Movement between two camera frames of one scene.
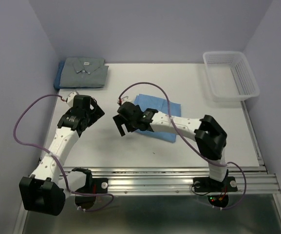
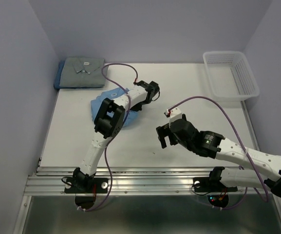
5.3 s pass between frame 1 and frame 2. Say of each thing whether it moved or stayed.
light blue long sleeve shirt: moved
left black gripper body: moved
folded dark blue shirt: stayed
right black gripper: moved
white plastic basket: stayed
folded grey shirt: stayed
